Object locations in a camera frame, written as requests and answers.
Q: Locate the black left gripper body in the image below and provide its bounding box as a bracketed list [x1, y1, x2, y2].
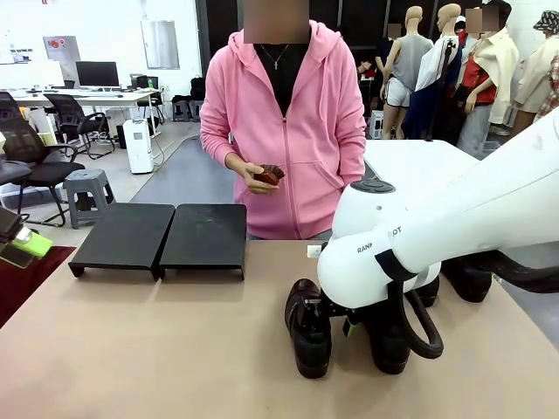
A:
[0, 207, 22, 245]

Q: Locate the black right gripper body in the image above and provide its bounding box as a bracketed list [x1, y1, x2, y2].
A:
[323, 299, 364, 326]

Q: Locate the brown handheld brush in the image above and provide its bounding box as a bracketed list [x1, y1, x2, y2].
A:
[255, 163, 286, 189]

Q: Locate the person's left forearm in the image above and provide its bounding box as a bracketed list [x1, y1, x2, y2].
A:
[334, 126, 368, 189]

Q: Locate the person's right forearm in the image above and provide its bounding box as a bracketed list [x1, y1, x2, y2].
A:
[199, 124, 245, 170]

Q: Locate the black metal shoe stand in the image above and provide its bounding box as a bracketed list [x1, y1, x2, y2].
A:
[159, 203, 248, 282]
[68, 203, 176, 283]

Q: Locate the person's right hand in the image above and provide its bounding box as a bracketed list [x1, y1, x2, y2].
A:
[224, 154, 281, 195]

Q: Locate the dark red cloth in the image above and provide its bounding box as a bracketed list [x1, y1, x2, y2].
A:
[0, 245, 78, 328]

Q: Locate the black mesh office chair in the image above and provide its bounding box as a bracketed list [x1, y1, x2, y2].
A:
[0, 91, 86, 228]
[43, 93, 117, 161]

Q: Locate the grey plastic stool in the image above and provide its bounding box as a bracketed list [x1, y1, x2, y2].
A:
[63, 168, 117, 230]

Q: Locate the white air purifier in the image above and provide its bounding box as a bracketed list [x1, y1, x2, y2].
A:
[122, 118, 155, 175]

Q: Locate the white monitor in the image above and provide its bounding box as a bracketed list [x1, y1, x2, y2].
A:
[0, 58, 66, 88]

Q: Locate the person in pink hoodie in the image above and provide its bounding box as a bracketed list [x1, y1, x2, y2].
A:
[199, 0, 368, 242]

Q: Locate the white office desk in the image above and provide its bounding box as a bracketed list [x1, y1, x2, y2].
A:
[0, 86, 162, 132]

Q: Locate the black computer monitor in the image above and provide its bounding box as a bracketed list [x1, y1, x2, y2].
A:
[75, 60, 121, 88]

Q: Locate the grey board with red sign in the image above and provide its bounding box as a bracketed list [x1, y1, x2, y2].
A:
[42, 35, 82, 62]

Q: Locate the grey storage bin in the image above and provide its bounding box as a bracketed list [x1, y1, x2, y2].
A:
[478, 140, 504, 161]

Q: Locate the mannequin with white navy clothing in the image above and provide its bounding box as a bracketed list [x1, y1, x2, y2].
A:
[414, 3, 465, 141]

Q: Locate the person in black clothes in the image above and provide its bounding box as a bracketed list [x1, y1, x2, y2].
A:
[357, 24, 401, 110]

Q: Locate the mannequin in grey tank top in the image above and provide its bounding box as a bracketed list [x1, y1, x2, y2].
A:
[378, 6, 434, 141]

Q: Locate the mannequin with cream jacket red top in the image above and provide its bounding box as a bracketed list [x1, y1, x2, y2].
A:
[456, 0, 521, 148]

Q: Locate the person with red mask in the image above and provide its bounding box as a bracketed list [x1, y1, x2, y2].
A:
[452, 15, 469, 49]

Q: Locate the mannequin with bucket hat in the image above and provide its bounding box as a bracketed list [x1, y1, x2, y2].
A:
[508, 10, 559, 154]

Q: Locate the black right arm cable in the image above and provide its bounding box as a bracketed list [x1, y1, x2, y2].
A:
[374, 248, 559, 360]

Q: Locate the silver wall panel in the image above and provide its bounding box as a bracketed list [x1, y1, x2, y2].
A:
[140, 19, 181, 70]

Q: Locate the silver cross necklace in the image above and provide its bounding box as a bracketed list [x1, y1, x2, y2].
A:
[260, 43, 290, 71]

